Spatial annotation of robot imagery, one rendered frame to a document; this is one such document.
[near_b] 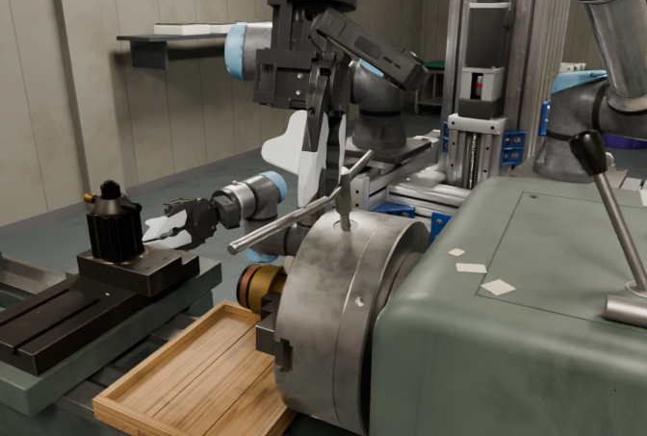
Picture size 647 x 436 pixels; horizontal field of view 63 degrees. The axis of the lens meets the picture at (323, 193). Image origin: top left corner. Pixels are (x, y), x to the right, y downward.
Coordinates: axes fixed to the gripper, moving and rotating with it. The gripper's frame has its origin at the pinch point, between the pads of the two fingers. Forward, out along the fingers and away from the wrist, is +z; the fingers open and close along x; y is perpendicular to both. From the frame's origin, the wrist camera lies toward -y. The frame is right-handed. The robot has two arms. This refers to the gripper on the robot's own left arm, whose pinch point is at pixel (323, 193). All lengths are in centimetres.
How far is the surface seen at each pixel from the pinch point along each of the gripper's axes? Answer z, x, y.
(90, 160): 45, -287, 270
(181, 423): 43, -18, 25
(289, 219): 3.7, -1.6, 4.1
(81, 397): 46, -21, 47
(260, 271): 17.8, -24.1, 16.1
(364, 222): 6.3, -18.9, -0.9
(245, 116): 4, -459, 224
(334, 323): 17.2, -8.1, -0.7
